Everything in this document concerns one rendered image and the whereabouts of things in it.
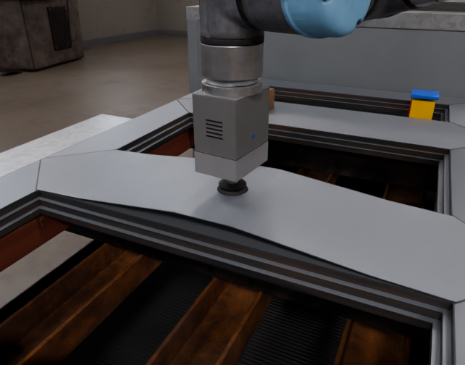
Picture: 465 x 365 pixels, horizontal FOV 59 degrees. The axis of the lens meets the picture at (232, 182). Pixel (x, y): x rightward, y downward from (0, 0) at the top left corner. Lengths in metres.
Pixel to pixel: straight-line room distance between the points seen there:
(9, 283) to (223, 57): 1.64
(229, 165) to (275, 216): 0.09
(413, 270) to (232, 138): 0.25
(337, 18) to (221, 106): 0.17
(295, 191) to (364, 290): 0.18
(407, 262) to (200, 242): 0.24
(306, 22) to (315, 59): 0.93
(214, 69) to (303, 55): 0.87
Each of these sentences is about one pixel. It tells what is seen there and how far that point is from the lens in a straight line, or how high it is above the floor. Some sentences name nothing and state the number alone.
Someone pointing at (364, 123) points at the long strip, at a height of 0.85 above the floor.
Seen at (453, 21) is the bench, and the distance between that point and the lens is 1.27.
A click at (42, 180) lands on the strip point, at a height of 0.85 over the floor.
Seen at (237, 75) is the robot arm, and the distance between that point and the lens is 0.48.
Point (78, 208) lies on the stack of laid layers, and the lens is 0.62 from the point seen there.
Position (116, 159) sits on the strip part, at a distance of 0.74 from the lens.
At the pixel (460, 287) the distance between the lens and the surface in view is 0.49.
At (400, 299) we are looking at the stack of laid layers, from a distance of 0.47.
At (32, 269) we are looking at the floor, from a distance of 2.02.
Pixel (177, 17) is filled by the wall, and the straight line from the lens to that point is 9.92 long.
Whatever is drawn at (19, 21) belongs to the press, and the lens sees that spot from 6.36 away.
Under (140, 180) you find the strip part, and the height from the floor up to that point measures 0.86.
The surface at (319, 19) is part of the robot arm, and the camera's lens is 0.39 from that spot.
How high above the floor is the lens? 1.13
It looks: 26 degrees down
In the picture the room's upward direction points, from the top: straight up
